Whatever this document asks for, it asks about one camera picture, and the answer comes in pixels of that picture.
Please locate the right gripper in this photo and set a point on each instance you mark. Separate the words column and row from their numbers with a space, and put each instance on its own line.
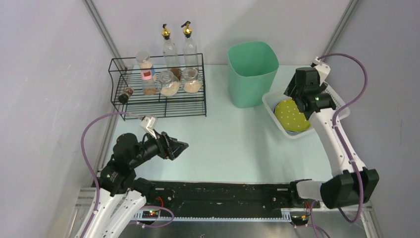
column 300, row 98

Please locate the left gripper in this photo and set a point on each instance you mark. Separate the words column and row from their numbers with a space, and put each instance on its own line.
column 167, row 146

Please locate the green dotted plate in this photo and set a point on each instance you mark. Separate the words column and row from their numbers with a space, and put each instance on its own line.
column 289, row 117

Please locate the black wire rack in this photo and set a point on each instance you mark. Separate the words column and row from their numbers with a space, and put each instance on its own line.
column 125, row 72

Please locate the round glass jar silver lid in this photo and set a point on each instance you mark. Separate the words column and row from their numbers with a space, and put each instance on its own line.
column 169, row 83

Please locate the pink lid spice shaker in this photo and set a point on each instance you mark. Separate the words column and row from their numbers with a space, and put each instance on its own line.
column 148, row 83

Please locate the small black cap spice bottle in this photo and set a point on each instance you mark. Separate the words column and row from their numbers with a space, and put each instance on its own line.
column 125, row 95

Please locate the oil bottle gold spout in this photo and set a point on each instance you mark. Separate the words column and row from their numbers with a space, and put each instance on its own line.
column 170, row 54
column 189, row 47

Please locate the tall jar blue label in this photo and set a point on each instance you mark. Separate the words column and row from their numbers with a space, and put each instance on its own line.
column 143, row 60

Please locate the blue plate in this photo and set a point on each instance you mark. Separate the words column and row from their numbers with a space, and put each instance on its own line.
column 296, row 133

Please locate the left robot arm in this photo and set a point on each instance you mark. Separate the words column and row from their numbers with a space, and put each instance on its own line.
column 121, row 194

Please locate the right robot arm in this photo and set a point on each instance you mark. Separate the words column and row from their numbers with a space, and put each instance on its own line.
column 352, row 182

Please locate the white plastic basket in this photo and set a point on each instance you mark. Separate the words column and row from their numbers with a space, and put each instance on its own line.
column 272, row 105

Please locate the green plastic bin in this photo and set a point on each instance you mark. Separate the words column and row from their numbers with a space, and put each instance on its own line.
column 252, row 69

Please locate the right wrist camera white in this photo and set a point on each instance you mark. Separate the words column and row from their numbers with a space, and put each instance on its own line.
column 322, row 68

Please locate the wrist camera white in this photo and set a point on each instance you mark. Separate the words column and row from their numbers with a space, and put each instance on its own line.
column 322, row 68
column 148, row 125

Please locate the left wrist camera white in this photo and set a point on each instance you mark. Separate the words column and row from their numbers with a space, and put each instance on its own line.
column 148, row 125

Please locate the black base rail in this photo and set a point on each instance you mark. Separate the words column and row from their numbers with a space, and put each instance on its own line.
column 211, row 200

